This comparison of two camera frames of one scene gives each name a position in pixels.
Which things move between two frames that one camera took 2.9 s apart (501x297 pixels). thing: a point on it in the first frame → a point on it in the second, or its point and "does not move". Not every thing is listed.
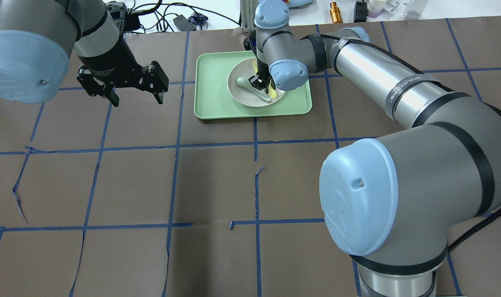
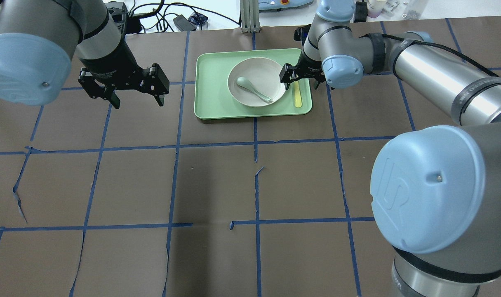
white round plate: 244,69 does not move
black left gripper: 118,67 does not move
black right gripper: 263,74 → 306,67
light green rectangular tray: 213,99 does not move
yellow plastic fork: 271,91 → 298,99
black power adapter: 183,24 does not move
